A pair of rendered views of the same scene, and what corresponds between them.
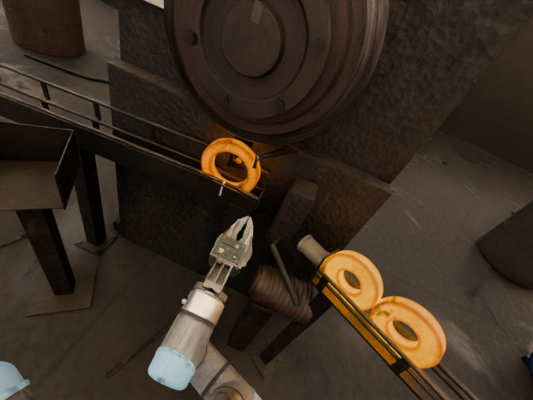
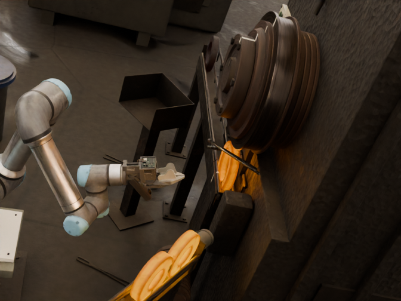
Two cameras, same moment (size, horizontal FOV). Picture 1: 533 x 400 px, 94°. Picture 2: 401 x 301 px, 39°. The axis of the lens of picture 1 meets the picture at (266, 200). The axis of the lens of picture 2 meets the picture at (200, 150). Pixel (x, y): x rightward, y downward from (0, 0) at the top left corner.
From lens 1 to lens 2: 1.71 m
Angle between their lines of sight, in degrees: 60
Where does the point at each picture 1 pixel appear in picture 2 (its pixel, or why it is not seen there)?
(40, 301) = (111, 204)
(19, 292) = (113, 193)
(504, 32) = (345, 123)
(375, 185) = (270, 225)
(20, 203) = (142, 119)
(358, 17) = (261, 79)
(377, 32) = (268, 89)
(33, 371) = not seen: hidden behind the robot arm
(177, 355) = (89, 166)
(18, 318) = not seen: hidden behind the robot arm
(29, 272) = not seen: hidden behind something
